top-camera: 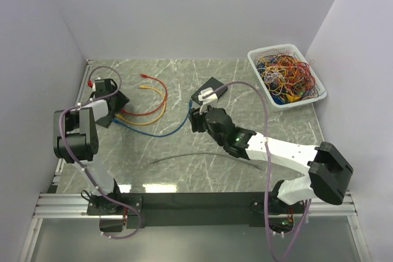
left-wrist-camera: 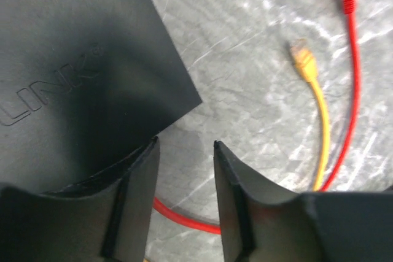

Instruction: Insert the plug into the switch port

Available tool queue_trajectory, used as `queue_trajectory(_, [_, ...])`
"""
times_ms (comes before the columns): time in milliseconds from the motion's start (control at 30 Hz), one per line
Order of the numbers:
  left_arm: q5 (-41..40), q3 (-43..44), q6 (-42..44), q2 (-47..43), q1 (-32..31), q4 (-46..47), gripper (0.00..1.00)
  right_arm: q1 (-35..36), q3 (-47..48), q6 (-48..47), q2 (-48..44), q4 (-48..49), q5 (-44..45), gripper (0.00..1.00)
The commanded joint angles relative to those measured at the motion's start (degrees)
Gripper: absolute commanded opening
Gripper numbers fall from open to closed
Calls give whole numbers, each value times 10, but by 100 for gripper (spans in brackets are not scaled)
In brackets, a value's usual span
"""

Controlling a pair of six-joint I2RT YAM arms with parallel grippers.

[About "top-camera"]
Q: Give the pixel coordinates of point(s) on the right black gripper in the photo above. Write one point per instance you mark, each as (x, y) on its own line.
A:
(194, 117)

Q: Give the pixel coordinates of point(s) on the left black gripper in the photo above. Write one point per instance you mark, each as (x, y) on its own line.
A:
(113, 88)

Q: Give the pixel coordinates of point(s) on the black network switch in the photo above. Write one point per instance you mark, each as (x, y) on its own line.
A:
(211, 84)
(115, 105)

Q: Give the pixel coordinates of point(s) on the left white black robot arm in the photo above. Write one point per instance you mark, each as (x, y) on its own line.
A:
(75, 140)

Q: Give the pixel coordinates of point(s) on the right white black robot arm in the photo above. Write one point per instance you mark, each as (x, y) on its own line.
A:
(325, 172)

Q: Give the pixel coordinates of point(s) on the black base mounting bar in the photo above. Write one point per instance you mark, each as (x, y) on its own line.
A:
(199, 209)

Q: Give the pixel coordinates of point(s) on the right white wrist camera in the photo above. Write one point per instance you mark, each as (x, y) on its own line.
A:
(208, 98)

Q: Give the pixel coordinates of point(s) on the aluminium rail frame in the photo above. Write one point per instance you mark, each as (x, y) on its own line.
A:
(75, 206)

